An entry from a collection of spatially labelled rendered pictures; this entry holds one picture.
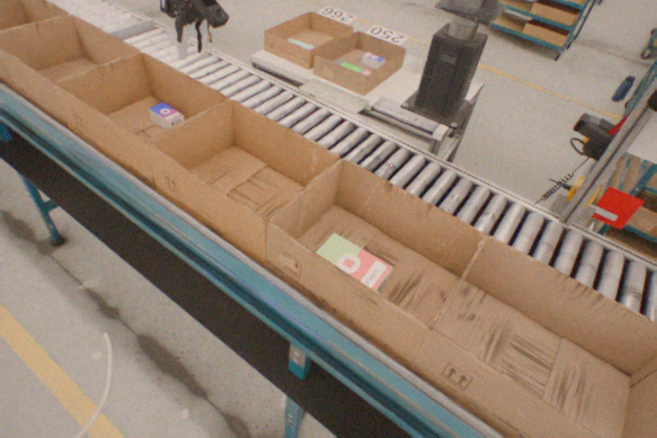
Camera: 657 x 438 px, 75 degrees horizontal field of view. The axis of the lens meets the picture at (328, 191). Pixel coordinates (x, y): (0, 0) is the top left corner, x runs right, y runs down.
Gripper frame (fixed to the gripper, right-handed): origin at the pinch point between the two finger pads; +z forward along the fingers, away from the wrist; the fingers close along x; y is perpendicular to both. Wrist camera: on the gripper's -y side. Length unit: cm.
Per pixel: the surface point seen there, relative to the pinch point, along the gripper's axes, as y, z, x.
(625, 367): -121, 17, -2
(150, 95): 32.1, 34.3, -12.9
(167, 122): 12.4, 29.7, -2.3
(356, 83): -12, 35, -86
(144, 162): -1.2, 24.9, 18.3
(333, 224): -50, 27, 0
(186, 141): -4.8, 21.5, 7.2
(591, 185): -106, 14, -60
